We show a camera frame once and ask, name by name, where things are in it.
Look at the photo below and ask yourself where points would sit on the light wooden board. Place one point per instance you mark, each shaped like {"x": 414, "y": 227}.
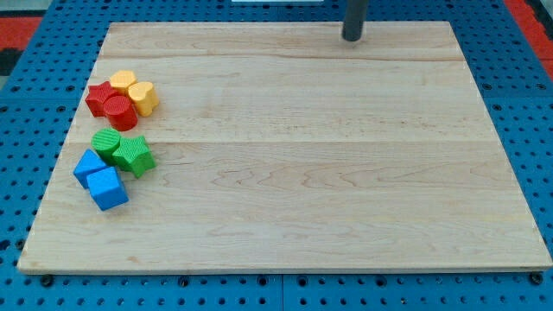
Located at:
{"x": 280, "y": 148}

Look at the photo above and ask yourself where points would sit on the green star block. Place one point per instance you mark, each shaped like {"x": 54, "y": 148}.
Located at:
{"x": 134, "y": 155}

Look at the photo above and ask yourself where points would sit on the yellow heart block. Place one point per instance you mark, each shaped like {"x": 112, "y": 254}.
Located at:
{"x": 144, "y": 97}

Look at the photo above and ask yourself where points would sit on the red cylinder block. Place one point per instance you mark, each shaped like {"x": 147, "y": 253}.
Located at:
{"x": 120, "y": 113}

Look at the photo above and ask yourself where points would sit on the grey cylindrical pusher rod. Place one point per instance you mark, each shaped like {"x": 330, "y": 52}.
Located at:
{"x": 354, "y": 19}

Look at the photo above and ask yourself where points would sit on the yellow hexagon block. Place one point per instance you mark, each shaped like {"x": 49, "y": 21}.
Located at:
{"x": 122, "y": 80}

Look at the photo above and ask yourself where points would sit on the green cylinder block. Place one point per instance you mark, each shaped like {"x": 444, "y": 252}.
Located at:
{"x": 105, "y": 142}

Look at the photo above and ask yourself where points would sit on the blue cube block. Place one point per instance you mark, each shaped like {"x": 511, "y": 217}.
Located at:
{"x": 107, "y": 189}

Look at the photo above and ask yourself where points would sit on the blue triangle block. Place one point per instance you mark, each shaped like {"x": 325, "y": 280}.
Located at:
{"x": 88, "y": 164}

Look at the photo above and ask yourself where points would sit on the red star block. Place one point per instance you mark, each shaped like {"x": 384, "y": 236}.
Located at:
{"x": 97, "y": 95}

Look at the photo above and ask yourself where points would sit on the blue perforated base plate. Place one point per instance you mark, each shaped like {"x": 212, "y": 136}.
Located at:
{"x": 43, "y": 91}

